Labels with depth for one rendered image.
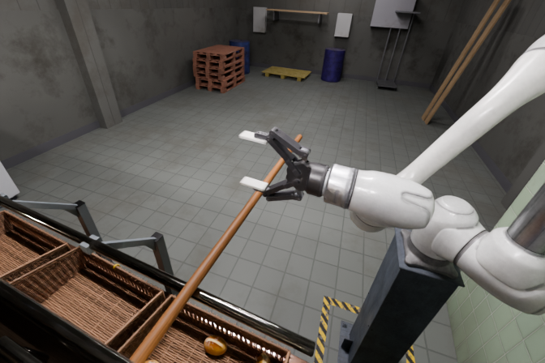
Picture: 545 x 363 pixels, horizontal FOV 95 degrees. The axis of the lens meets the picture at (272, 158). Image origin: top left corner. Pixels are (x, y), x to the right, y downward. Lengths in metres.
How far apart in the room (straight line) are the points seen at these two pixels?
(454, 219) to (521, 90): 0.46
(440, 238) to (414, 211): 0.53
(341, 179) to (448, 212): 0.57
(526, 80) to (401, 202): 0.38
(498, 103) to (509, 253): 0.45
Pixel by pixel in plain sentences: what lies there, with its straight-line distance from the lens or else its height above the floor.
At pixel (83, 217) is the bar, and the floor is 0.88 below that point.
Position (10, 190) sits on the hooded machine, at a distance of 3.56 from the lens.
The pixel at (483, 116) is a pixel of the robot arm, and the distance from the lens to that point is 0.72.
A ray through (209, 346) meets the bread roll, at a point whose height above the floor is 0.64.
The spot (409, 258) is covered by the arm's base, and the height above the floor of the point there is 1.02.
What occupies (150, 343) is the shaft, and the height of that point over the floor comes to 1.21.
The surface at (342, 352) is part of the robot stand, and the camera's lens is 2.01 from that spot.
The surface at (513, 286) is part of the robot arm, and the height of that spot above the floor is 1.19.
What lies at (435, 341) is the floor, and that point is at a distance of 2.29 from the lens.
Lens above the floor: 1.83
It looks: 32 degrees down
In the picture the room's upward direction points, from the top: 3 degrees clockwise
